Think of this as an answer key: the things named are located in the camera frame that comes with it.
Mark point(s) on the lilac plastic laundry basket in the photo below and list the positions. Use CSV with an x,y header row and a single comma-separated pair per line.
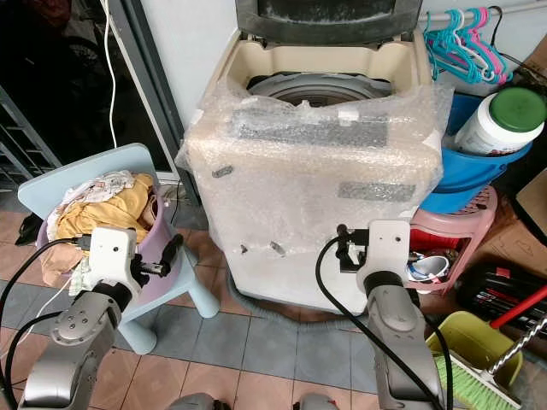
x,y
155,290

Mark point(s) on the pink plastic clothes hanger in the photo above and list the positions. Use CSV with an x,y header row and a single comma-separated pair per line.
x,y
491,47

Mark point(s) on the black sandal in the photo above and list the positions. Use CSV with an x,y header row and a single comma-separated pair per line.
x,y
27,231

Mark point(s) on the steel washer drum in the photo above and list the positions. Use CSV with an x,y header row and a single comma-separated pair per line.
x,y
316,88

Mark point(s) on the green broom bristles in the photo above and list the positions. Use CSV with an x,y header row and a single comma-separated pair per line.
x,y
466,389

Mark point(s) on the flat brown cardboard sheet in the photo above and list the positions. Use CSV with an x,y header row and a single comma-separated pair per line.
x,y
533,209

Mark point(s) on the blue plastic basin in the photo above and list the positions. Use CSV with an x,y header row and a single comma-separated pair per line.
x,y
470,175

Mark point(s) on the small white cloth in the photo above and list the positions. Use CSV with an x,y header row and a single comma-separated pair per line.
x,y
84,275

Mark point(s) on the teal plastic clothes hanger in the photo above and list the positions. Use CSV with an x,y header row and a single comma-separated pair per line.
x,y
449,49

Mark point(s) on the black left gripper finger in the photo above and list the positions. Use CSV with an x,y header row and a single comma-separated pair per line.
x,y
173,249

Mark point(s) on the beige top-load washing machine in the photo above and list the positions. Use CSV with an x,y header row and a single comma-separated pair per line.
x,y
299,282

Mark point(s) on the peach coloured garment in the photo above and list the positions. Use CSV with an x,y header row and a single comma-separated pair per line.
x,y
55,260

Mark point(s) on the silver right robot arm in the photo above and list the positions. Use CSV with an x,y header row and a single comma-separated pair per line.
x,y
397,333

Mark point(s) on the white bottle with green lid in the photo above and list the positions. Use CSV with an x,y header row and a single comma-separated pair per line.
x,y
491,128

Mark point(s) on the black and red tool case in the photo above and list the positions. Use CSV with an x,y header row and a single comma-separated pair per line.
x,y
491,290

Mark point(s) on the grey robot foot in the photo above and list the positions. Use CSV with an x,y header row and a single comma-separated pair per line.
x,y
316,403
192,403

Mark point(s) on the dark grey washer lid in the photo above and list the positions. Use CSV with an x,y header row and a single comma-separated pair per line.
x,y
320,30

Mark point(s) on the white patterned garment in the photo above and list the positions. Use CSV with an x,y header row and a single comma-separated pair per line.
x,y
94,190

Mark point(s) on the black clothes hanger hook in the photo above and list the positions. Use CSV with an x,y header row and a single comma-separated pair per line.
x,y
497,19

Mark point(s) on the grey left robot foot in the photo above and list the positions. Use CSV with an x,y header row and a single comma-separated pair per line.
x,y
192,403

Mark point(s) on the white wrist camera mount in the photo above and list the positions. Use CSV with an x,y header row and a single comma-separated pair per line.
x,y
113,252
386,243

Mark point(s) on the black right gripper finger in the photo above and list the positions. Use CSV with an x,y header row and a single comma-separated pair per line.
x,y
343,235
347,260

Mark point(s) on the clear bubble wrap sheet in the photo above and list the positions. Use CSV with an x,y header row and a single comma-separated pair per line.
x,y
308,179

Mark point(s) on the dark grey door frame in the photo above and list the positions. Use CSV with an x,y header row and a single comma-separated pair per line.
x,y
145,85

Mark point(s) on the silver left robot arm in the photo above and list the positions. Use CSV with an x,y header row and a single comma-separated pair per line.
x,y
81,342

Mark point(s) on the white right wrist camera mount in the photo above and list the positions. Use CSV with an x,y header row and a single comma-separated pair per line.
x,y
386,243

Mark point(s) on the grey right robot foot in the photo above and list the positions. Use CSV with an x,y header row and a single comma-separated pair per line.
x,y
316,403

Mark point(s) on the light blue plastic chair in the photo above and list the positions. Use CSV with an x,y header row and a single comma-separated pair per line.
x,y
77,171

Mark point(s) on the pink plastic stool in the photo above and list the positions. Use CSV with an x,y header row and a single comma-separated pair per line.
x,y
461,226

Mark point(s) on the white hanging rod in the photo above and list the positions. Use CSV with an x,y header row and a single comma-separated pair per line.
x,y
526,12

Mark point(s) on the yellow-green plastic dustpan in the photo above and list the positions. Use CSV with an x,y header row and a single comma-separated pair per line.
x,y
470,337

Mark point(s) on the grey metal grating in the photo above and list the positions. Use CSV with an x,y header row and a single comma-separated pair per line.
x,y
17,145

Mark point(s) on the white and blue cup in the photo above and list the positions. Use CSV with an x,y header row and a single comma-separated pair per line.
x,y
429,268

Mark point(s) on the mustard yellow garment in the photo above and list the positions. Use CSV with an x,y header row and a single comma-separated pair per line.
x,y
111,209

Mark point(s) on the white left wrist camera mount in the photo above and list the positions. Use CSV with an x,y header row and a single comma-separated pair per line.
x,y
113,252

